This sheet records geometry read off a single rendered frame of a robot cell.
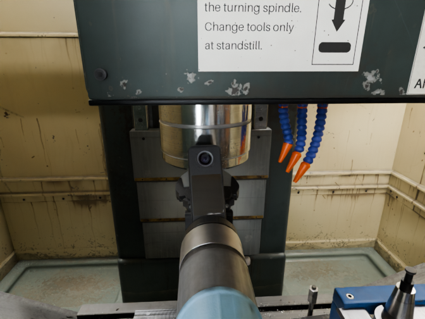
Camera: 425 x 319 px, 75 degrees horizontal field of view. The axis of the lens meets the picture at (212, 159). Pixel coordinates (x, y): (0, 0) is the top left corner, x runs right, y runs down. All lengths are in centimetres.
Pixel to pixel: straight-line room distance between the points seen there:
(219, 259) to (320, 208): 139
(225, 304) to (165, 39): 23
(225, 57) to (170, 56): 5
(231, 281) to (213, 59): 20
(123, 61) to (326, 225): 155
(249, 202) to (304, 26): 83
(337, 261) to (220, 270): 154
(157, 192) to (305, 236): 98
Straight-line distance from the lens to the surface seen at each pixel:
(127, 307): 102
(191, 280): 28
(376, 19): 32
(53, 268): 180
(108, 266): 170
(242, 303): 26
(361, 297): 62
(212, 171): 37
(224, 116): 41
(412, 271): 54
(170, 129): 44
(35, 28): 147
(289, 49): 29
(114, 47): 28
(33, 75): 148
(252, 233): 113
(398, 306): 57
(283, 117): 49
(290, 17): 29
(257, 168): 99
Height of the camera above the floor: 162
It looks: 19 degrees down
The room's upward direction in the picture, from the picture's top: straight up
